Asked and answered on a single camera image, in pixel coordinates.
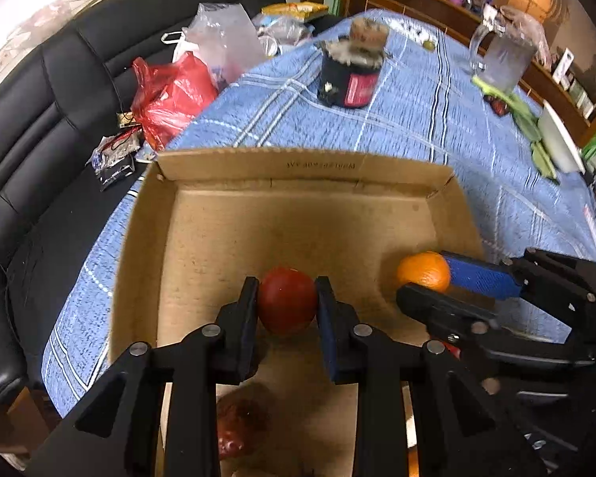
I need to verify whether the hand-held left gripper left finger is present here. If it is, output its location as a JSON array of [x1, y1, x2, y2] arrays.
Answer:
[[27, 277, 261, 477]]

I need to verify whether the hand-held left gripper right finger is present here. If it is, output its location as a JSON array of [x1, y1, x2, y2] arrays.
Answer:
[[315, 275, 547, 477]]

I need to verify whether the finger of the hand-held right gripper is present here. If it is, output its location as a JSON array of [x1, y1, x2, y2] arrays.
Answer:
[[396, 282, 596, 365], [439, 247, 596, 326]]

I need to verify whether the large dark red date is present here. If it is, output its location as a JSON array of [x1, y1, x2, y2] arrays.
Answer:
[[216, 392, 271, 460]]

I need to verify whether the shallow cardboard box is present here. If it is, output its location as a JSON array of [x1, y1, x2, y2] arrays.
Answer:
[[108, 148, 488, 477]]

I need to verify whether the white bowl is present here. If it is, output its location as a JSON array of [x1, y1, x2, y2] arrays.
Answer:
[[536, 99, 587, 175]]

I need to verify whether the green leafy vegetable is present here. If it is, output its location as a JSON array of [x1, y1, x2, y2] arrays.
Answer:
[[472, 77, 559, 182]]

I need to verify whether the blue plaid tablecloth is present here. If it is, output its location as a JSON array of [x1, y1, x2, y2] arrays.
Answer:
[[40, 9, 596, 418]]

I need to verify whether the clear glass mug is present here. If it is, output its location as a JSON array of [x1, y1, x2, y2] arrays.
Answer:
[[468, 10, 540, 95]]

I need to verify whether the white standing card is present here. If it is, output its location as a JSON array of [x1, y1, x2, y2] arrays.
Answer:
[[551, 47, 575, 83]]

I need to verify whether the clear packet of parts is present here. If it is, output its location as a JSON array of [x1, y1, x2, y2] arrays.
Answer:
[[87, 132, 145, 192]]

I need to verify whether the dark jar with red label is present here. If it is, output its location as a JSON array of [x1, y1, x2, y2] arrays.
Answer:
[[318, 42, 381, 109]]

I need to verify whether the red plastic bag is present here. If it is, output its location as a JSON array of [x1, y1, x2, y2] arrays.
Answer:
[[130, 52, 218, 152]]

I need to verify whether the crumpled translucent plastic bag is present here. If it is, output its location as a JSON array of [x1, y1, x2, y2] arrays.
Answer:
[[497, 5, 552, 68]]

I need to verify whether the wooden sideboard cabinet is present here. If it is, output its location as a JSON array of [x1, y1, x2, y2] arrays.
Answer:
[[300, 0, 596, 150]]

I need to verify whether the clear plastic bag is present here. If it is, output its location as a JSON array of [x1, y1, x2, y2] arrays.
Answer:
[[161, 2, 266, 85]]

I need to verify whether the black leather sofa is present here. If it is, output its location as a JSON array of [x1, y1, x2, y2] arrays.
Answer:
[[0, 0, 289, 403]]

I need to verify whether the silver foil packet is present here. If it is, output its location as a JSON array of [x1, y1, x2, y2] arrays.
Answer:
[[253, 15, 313, 55]]

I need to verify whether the yellow snack packet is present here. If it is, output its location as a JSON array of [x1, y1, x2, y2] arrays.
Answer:
[[261, 1, 330, 23]]

